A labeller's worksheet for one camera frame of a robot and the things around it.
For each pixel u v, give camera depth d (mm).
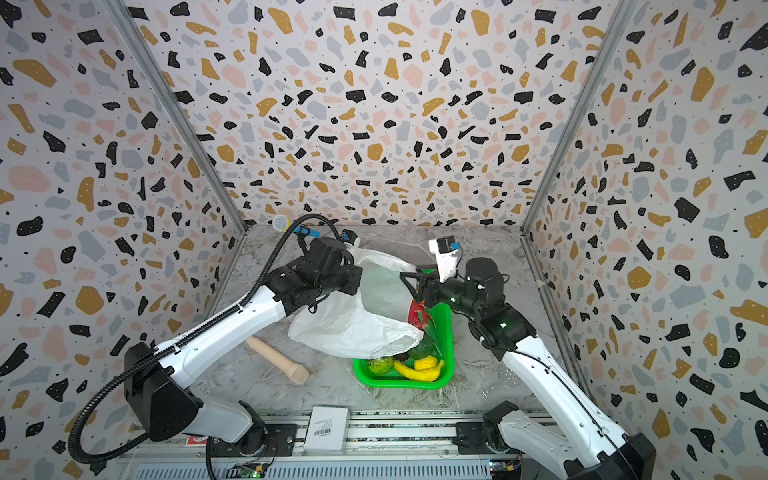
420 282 602
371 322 699
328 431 715
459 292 584
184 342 430
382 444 741
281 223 894
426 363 799
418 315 860
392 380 816
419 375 781
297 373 815
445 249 585
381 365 798
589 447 389
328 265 588
